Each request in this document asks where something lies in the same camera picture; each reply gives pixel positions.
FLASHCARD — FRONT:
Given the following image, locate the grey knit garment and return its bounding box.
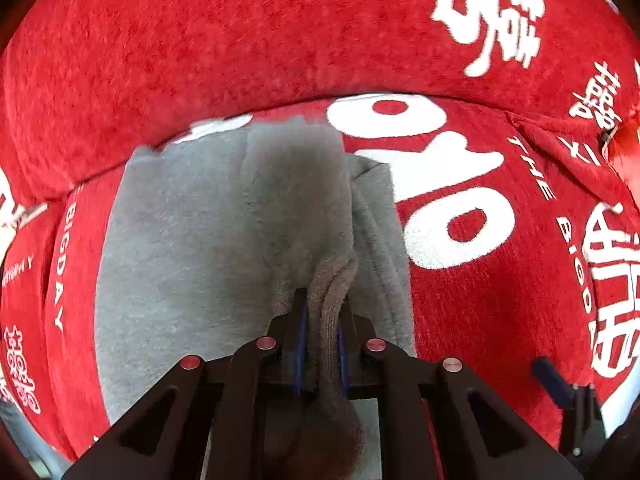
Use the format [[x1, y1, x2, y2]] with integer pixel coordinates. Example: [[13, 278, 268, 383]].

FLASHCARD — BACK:
[[94, 115, 418, 480]]

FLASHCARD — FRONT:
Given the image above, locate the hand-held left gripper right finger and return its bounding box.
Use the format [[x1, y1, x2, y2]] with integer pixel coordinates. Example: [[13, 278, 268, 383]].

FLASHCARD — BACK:
[[339, 300, 584, 480]]

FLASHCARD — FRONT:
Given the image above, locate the red printed blanket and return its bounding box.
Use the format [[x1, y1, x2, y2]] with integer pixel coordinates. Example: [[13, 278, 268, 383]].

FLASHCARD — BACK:
[[0, 0, 640, 463]]

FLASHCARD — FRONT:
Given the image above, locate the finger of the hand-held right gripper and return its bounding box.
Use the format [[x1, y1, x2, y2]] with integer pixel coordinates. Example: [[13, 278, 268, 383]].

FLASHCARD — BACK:
[[531, 356, 608, 458]]

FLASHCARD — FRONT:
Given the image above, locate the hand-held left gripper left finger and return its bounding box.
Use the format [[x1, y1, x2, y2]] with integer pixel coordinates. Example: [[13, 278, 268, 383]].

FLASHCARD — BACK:
[[62, 288, 309, 480]]

